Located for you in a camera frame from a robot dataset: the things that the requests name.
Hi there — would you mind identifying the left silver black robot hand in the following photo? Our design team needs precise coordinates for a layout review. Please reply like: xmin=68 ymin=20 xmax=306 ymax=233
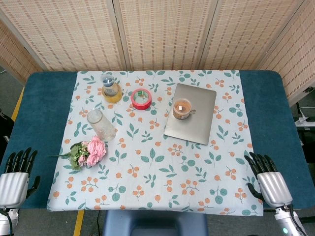
xmin=0 ymin=147 xmax=41 ymax=209

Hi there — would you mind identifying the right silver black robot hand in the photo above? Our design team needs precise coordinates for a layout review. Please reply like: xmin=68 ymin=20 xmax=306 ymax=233
xmin=244 ymin=151 xmax=293 ymax=210

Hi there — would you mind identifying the pink artificial flower bouquet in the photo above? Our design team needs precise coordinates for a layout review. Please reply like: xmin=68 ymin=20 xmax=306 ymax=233
xmin=47 ymin=135 xmax=107 ymax=171

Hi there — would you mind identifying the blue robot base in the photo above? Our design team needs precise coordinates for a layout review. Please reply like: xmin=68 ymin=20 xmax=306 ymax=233
xmin=102 ymin=209 xmax=209 ymax=236

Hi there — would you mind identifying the clear textured glass vase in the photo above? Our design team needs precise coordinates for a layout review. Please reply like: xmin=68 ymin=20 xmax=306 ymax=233
xmin=86 ymin=109 xmax=117 ymax=142

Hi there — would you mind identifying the white power strip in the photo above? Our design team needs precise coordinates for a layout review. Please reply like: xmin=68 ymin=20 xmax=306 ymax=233
xmin=294 ymin=117 xmax=315 ymax=127

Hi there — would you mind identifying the silver closed laptop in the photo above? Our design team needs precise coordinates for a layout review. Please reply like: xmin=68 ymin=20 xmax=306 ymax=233
xmin=163 ymin=83 xmax=218 ymax=146

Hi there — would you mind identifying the floral printed tablecloth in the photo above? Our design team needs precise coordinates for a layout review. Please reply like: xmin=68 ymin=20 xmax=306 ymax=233
xmin=46 ymin=70 xmax=264 ymax=217

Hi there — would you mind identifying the clear jar of rubber bands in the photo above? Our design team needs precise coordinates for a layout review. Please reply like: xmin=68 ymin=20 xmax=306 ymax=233
xmin=172 ymin=97 xmax=197 ymax=121

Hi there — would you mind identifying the yellow clear tape roll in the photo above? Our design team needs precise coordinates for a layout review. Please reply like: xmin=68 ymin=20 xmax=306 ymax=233
xmin=101 ymin=84 xmax=123 ymax=103

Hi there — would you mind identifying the red tape roll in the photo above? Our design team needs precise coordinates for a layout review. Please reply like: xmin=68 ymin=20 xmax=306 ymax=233
xmin=130 ymin=88 xmax=152 ymax=110

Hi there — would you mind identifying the bamboo folding screen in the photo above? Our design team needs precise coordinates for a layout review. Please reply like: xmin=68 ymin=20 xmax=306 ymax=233
xmin=0 ymin=0 xmax=315 ymax=107

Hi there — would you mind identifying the white cable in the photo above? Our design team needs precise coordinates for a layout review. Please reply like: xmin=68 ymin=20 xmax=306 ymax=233
xmin=296 ymin=101 xmax=315 ymax=121

